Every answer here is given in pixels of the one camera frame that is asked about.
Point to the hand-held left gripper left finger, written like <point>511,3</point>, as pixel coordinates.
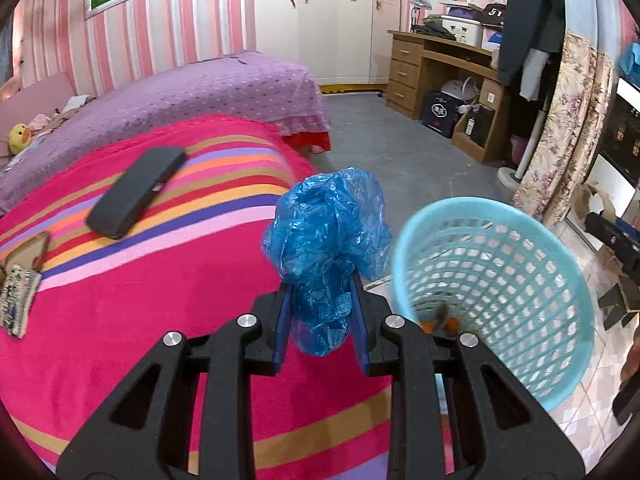
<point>282,320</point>

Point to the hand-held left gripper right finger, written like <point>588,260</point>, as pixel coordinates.
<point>361,325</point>

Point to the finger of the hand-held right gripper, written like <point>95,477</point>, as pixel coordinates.
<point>612,235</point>

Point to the orange peel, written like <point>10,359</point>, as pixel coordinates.
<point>427,326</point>

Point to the light blue plastic basket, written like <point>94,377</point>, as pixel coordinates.
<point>550,280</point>

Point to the brown cardboard strip loop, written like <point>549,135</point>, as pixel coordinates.
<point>441,315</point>

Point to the orange ball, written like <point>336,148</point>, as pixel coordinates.
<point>453,324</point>

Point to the blue plastic bag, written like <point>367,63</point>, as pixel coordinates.
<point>325,220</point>

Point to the person's right hand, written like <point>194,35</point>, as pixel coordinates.
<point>631,355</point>

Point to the black television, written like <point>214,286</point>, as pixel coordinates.
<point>622,130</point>

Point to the floral curtain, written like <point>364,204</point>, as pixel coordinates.
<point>565,135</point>

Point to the white fan base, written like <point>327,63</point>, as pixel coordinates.
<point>510,177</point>

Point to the pink striped blanket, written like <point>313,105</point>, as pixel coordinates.
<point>150,310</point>

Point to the white fan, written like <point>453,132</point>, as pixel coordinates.
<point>462,91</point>

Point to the black paper bag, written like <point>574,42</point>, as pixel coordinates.
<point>440,112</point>

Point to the dark hanging garment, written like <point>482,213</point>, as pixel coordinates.
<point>530,15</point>

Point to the purple dotted bedspread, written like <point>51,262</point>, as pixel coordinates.
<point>175,95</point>

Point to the white storage box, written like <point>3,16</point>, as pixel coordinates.
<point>462,30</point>

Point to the wooden desk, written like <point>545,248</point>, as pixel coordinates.
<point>405,70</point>

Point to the brown cardboard piece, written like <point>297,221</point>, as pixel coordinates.
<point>27,252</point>

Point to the patterned paper packet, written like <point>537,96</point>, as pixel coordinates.
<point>17,300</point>

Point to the white wardrobe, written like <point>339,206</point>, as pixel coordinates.
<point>325,35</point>

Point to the desk lamp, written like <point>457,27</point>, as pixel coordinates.
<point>420,2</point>

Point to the pink cloth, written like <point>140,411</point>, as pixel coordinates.
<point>39,122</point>

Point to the yellow duck plush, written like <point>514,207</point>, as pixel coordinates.
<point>20,139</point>

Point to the pink padded headboard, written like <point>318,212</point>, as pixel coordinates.
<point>35,95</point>

